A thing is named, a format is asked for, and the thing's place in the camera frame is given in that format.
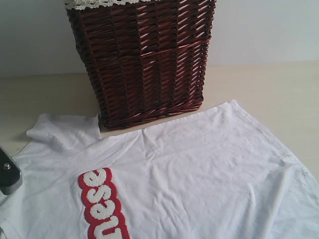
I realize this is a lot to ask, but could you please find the white shirt garment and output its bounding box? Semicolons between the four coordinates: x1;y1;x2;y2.
0;100;319;239

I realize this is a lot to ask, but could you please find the dark brown wicker basket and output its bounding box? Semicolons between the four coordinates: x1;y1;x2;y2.
66;0;216;129

